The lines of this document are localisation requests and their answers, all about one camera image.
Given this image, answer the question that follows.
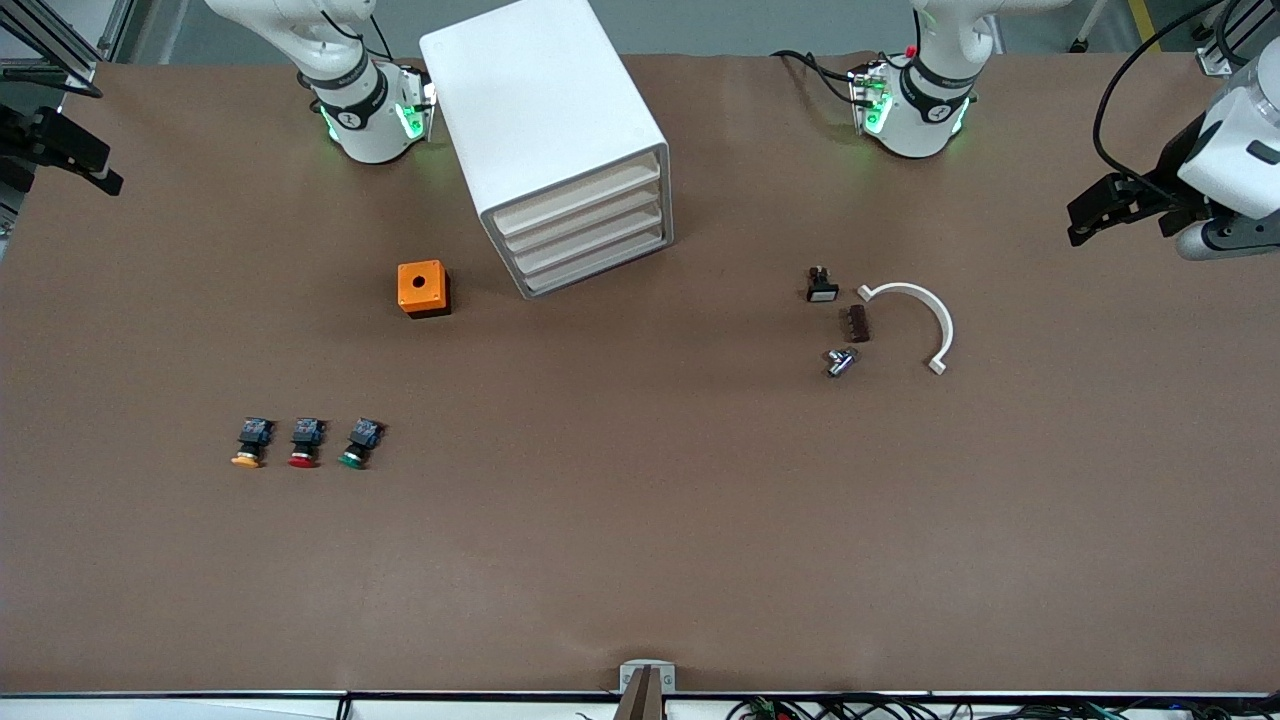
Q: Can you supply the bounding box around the green push button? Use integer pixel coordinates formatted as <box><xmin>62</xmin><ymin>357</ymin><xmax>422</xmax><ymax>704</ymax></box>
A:
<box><xmin>338</xmin><ymin>417</ymin><xmax>387</xmax><ymax>470</ymax></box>

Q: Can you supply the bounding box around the yellow push button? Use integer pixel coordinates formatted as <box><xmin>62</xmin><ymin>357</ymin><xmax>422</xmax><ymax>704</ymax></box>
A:
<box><xmin>230</xmin><ymin>417</ymin><xmax>275</xmax><ymax>470</ymax></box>

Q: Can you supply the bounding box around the red push button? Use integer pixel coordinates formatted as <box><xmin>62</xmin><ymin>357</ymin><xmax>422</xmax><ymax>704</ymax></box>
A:
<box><xmin>287</xmin><ymin>417</ymin><xmax>329</xmax><ymax>470</ymax></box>

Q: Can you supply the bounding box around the aluminium frame profile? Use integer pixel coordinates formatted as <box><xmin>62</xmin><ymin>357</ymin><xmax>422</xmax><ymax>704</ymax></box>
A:
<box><xmin>0</xmin><ymin>0</ymin><xmax>136</xmax><ymax>91</ymax></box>
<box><xmin>1195</xmin><ymin>0</ymin><xmax>1280</xmax><ymax>79</ymax></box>

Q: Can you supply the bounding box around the white curved plastic bracket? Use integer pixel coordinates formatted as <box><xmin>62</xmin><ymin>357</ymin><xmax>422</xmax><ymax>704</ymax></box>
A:
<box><xmin>857</xmin><ymin>282</ymin><xmax>956</xmax><ymax>377</ymax></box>

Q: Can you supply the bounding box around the metal base connector bracket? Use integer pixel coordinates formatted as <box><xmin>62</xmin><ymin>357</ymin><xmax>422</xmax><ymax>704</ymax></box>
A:
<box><xmin>850</xmin><ymin>62</ymin><xmax>893</xmax><ymax>136</ymax></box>
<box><xmin>395</xmin><ymin>62</ymin><xmax>439</xmax><ymax>141</ymax></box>

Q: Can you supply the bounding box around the orange button enclosure box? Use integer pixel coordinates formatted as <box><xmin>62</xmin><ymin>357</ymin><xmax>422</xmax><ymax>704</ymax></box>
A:
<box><xmin>397</xmin><ymin>260</ymin><xmax>452</xmax><ymax>319</ymax></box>

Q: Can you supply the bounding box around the black base cable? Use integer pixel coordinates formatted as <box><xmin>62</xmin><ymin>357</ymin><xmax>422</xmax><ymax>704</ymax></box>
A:
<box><xmin>772</xmin><ymin>48</ymin><xmax>863</xmax><ymax>106</ymax></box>

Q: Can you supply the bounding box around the white table edge rail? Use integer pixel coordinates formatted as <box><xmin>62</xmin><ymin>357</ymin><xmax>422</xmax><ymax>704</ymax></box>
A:
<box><xmin>0</xmin><ymin>690</ymin><xmax>1280</xmax><ymax>720</ymax></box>

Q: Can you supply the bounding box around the black cable bundle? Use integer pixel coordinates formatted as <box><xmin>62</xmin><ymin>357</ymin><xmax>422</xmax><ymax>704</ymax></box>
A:
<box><xmin>728</xmin><ymin>694</ymin><xmax>1280</xmax><ymax>720</ymax></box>

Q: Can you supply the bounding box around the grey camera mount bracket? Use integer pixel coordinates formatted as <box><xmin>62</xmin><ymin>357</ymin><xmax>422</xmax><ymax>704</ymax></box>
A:
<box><xmin>619</xmin><ymin>660</ymin><xmax>677</xmax><ymax>720</ymax></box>

